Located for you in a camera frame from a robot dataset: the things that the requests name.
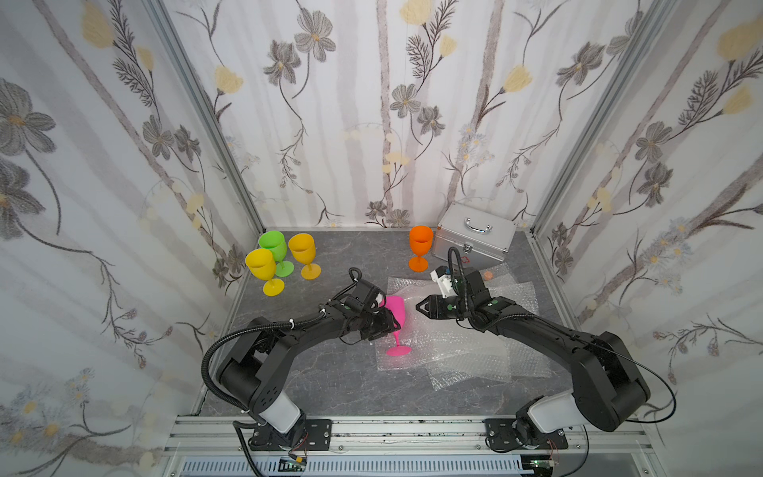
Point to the pink glass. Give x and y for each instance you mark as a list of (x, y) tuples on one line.
[(396, 305)]

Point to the green plastic wine glass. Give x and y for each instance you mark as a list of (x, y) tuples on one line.
[(275, 242)]

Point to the orange glass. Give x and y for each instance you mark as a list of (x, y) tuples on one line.
[(420, 240)]

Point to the silver aluminium first aid case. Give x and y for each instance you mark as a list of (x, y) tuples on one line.
[(482, 239)]

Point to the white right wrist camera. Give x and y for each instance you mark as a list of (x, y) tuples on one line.
[(445, 282)]

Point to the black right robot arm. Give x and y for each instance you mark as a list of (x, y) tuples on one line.
[(607, 385)]

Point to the yellow glass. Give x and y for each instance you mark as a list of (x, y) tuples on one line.
[(262, 265)]

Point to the clear bubble wrap sheet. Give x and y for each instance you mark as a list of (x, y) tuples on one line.
[(419, 342), (521, 293), (426, 287), (494, 359)]

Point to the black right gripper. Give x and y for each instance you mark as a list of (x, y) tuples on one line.
[(441, 307)]

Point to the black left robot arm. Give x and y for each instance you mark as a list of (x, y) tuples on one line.
[(222, 360)]

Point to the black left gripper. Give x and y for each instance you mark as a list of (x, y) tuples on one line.
[(381, 322)]

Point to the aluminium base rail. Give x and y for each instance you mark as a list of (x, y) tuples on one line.
[(406, 446)]

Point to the amber glass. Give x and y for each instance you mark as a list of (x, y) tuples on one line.
[(303, 249)]

